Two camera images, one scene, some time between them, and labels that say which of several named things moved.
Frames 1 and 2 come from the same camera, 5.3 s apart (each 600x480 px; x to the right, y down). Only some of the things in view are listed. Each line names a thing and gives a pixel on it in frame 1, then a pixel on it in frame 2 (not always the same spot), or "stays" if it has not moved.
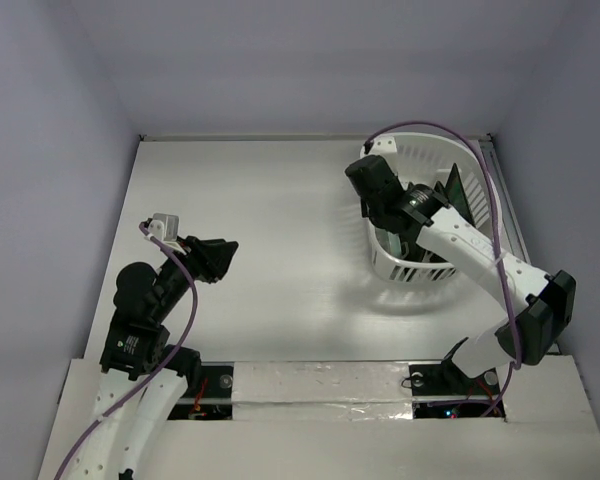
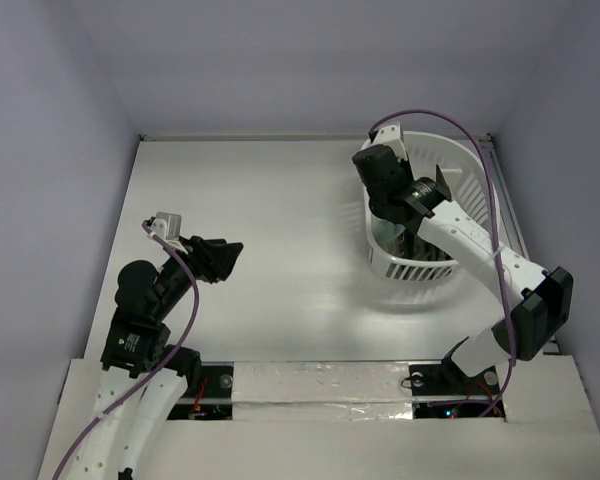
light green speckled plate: (390, 241) stays
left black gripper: (210, 256) stays
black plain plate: (456, 196) → (442, 184)
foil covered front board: (354, 420) stays
